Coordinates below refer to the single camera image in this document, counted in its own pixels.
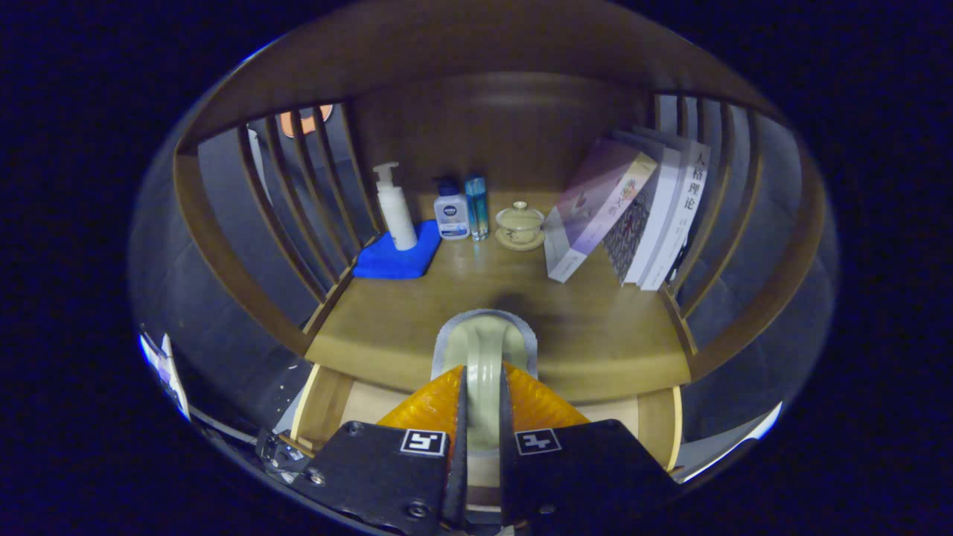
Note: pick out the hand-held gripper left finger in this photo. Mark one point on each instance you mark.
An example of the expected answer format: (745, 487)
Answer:
(456, 461)

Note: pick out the ceramic lidded teacup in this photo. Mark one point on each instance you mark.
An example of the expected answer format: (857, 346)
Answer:
(520, 225)

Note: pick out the white and blue lotion bottle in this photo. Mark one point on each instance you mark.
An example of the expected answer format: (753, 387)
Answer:
(451, 216)

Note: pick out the blue cloth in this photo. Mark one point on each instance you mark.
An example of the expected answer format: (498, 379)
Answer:
(391, 262)

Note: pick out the bright blue white panel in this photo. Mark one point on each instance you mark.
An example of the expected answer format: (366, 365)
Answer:
(167, 372)

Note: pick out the wooden drawer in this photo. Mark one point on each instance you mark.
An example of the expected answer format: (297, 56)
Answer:
(324, 406)

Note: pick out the wooden cabinet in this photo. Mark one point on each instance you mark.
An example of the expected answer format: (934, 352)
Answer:
(491, 126)

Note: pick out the wooden countertop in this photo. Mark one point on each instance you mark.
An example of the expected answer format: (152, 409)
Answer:
(417, 320)

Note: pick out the dark floor equipment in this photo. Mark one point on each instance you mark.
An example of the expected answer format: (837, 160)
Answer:
(279, 454)

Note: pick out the white book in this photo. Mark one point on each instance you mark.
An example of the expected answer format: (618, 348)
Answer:
(685, 216)

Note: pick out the teal bottle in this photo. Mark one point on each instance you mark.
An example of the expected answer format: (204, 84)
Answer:
(477, 208)

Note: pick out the purple cover book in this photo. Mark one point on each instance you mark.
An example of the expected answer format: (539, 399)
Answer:
(588, 208)

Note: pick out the white appliance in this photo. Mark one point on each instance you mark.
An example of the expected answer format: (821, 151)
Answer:
(763, 424)

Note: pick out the white pump bottle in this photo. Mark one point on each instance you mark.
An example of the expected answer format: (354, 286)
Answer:
(394, 212)

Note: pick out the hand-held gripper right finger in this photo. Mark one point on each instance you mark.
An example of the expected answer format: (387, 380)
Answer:
(511, 461)

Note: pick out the dark patterned book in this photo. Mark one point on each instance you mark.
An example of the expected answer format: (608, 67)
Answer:
(633, 238)

